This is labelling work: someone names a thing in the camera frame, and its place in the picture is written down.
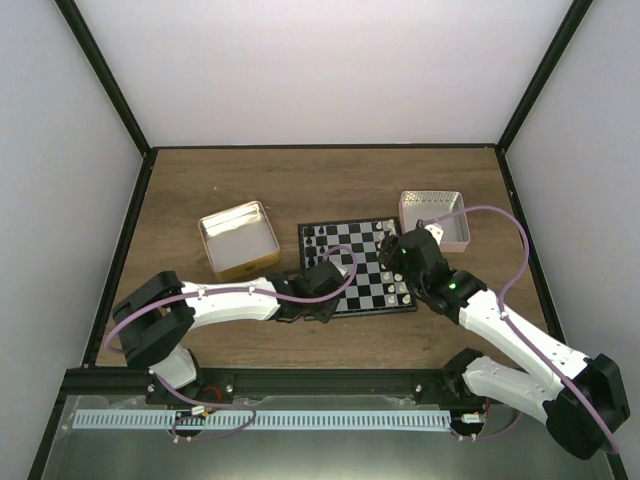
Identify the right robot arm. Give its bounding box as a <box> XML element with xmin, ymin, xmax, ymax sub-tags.
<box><xmin>379</xmin><ymin>229</ymin><xmax>630</xmax><ymax>459</ymax></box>

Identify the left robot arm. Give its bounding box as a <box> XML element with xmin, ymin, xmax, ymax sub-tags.
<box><xmin>105</xmin><ymin>261</ymin><xmax>352</xmax><ymax>404</ymax></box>

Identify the black white chessboard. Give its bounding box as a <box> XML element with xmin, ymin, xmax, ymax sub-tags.
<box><xmin>298</xmin><ymin>217</ymin><xmax>417</xmax><ymax>318</ymax></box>

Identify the pink metal tin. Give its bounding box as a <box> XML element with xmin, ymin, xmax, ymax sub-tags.
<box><xmin>399</xmin><ymin>190</ymin><xmax>471</xmax><ymax>253</ymax></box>

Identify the yellow metal tin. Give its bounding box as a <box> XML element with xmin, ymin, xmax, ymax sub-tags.
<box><xmin>198</xmin><ymin>200</ymin><xmax>281</xmax><ymax>283</ymax></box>

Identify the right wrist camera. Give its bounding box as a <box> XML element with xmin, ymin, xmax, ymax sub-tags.
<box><xmin>416</xmin><ymin>219</ymin><xmax>444</xmax><ymax>246</ymax></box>

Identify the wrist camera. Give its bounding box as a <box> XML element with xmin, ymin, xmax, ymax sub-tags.
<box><xmin>333</xmin><ymin>263</ymin><xmax>349</xmax><ymax>278</ymax></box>
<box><xmin>416</xmin><ymin>219</ymin><xmax>444</xmax><ymax>246</ymax></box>

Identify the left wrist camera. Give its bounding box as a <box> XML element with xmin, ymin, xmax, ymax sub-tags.
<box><xmin>333</xmin><ymin>263</ymin><xmax>349</xmax><ymax>278</ymax></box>

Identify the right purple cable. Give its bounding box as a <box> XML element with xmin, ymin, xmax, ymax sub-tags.
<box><xmin>424</xmin><ymin>205</ymin><xmax>621</xmax><ymax>454</ymax></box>

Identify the light blue cable duct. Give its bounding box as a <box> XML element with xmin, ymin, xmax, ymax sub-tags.
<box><xmin>72</xmin><ymin>409</ymin><xmax>451</xmax><ymax>432</ymax></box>

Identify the black aluminium frame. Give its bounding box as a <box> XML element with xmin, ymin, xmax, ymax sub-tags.
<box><xmin>27</xmin><ymin>0</ymin><xmax>629</xmax><ymax>480</ymax></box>

